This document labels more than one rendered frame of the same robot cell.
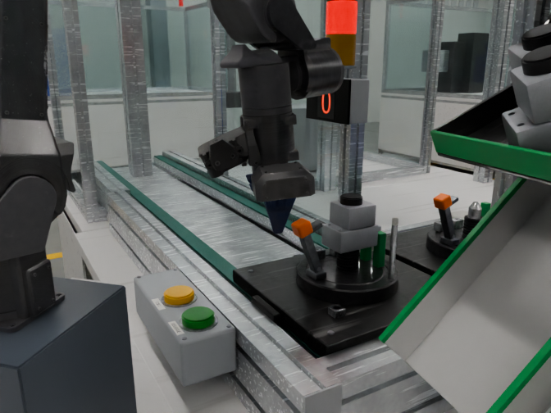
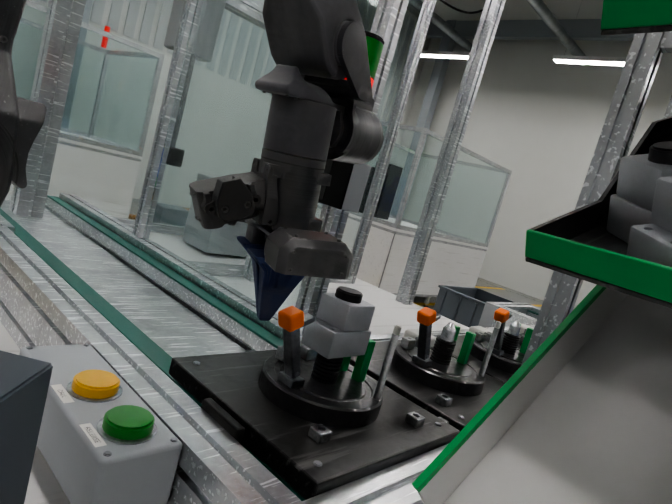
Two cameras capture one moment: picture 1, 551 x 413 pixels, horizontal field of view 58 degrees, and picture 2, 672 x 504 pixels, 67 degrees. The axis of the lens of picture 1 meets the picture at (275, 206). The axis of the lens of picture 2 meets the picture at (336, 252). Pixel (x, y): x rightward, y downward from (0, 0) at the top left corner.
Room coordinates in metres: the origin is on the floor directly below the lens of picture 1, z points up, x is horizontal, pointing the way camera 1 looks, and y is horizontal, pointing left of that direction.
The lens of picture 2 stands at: (0.12, 0.10, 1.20)
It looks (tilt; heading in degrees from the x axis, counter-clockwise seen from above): 8 degrees down; 341
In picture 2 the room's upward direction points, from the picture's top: 16 degrees clockwise
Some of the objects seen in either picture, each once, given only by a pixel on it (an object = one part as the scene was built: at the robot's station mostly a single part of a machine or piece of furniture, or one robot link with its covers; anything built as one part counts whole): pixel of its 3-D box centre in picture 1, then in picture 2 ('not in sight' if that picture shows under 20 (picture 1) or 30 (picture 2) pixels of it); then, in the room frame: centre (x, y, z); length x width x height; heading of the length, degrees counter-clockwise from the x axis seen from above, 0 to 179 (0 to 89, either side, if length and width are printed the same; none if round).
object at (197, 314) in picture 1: (198, 320); (127, 426); (0.54, 0.09, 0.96); 0.04 x 0.04 x 0.02
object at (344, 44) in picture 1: (340, 50); not in sight; (0.86, -0.11, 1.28); 0.05 x 0.05 x 0.05
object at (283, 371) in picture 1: (178, 271); (79, 347); (0.80, 0.17, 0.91); 0.89 x 0.06 x 0.11; 30
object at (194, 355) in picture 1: (180, 318); (88, 418); (0.60, 0.13, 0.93); 0.21 x 0.07 x 0.06; 30
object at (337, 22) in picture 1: (341, 18); not in sight; (0.86, -0.11, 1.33); 0.05 x 0.05 x 0.05
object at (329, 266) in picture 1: (347, 275); (321, 386); (0.64, -0.10, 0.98); 0.14 x 0.14 x 0.02
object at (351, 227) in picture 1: (356, 220); (347, 320); (0.64, -0.11, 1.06); 0.08 x 0.04 x 0.07; 120
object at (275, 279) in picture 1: (346, 288); (316, 401); (0.64, -0.10, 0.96); 0.24 x 0.24 x 0.02; 30
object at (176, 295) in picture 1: (179, 297); (95, 388); (0.60, 0.13, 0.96); 0.04 x 0.04 x 0.02
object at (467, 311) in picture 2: not in sight; (504, 328); (2.19, -1.57, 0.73); 0.62 x 0.42 x 0.23; 30
